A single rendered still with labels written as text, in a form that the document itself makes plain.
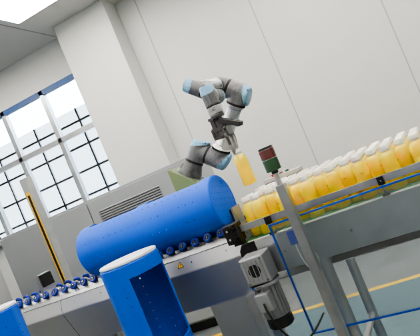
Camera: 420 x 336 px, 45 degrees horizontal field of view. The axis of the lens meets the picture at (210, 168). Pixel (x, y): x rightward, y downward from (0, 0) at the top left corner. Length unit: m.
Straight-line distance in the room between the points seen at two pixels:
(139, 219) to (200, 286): 0.45
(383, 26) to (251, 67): 1.33
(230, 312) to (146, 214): 0.88
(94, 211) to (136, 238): 2.10
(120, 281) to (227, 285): 0.55
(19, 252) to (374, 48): 3.96
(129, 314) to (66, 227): 2.66
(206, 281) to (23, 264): 3.02
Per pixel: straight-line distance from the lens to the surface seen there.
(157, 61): 5.70
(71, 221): 4.83
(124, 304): 2.30
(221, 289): 2.53
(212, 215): 2.38
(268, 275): 2.13
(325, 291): 2.07
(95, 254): 2.78
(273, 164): 1.97
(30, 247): 5.16
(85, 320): 3.01
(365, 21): 5.27
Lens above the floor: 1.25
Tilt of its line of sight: level
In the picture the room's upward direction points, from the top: 23 degrees counter-clockwise
